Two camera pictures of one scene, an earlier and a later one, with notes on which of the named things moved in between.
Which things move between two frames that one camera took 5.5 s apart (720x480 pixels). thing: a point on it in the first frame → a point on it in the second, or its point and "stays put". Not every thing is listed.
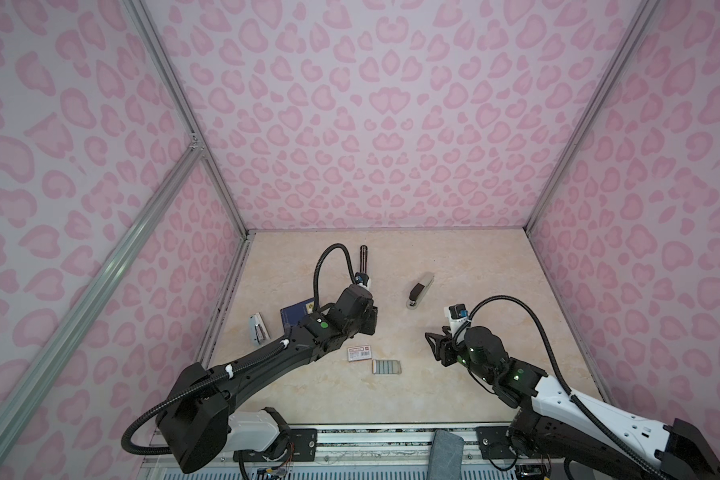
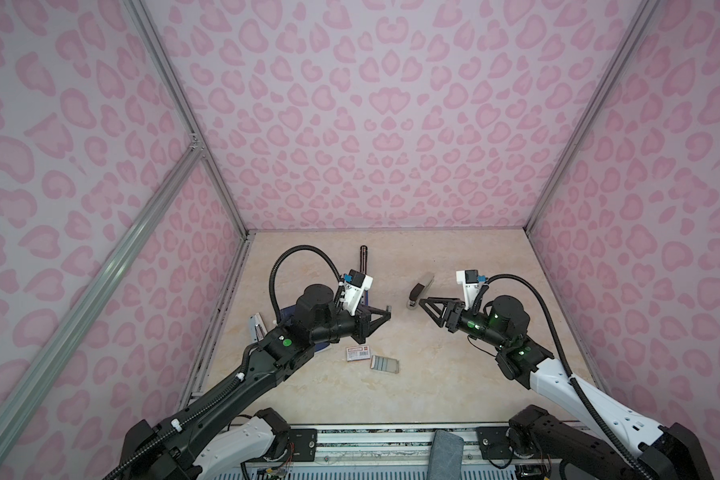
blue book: [294, 313] stays put
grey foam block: [446, 456] stays put
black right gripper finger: [442, 347] → [439, 308]
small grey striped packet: [386, 367] stays put
